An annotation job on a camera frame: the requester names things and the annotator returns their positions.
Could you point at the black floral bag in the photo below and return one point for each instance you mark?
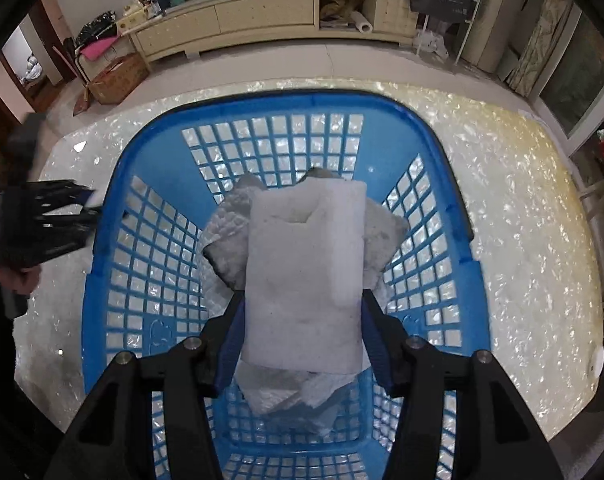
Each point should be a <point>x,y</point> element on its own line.
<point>96,27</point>

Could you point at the white plastic bag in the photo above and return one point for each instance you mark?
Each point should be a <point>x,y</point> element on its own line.
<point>432,44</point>

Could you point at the standing air conditioner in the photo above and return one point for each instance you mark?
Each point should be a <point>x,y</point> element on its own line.
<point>497,20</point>

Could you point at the patterned curtain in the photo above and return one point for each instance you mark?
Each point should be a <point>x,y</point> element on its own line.
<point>547,40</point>

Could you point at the grey cleaning cloth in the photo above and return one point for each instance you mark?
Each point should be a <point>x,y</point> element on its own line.
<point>221,230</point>

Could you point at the cream tissue box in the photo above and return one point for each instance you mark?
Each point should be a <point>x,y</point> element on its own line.
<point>131,16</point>

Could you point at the glass sliding door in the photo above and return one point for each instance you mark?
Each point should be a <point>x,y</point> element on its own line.
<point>582,75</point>

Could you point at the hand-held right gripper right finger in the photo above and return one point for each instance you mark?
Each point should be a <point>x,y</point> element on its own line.
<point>377,350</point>

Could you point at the wooden clothes rack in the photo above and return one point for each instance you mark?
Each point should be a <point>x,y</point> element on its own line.
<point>602,192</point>

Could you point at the blue plastic basket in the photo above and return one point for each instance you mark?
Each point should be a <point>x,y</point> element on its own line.
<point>156,145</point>

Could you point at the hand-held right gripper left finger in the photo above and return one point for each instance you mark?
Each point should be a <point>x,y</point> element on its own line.
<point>230,355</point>

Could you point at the cream television cabinet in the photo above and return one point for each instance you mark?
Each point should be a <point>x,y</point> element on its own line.
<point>262,12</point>

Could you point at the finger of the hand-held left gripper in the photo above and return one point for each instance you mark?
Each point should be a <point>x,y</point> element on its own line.
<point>51,194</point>
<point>61,237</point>

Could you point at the white round device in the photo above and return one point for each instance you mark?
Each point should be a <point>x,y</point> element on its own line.
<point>597,360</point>

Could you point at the white paper roll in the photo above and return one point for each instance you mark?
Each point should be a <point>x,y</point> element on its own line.
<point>362,21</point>

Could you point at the person's left hand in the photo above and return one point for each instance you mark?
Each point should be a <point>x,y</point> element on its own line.
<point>16,281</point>

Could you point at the woven storage box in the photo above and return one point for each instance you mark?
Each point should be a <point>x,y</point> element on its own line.
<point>119,80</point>

